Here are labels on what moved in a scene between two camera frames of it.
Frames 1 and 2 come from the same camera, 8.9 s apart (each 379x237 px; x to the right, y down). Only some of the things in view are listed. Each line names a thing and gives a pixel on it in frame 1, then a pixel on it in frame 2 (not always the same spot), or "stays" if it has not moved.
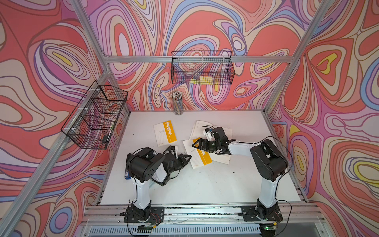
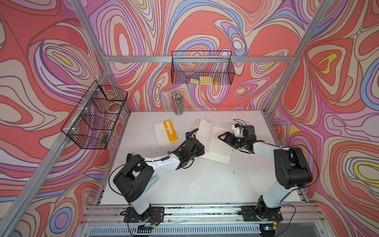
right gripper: [205, 147] -> [226, 139]
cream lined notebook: [197, 132] stays
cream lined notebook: [164, 133] stays
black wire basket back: [202, 67] stays
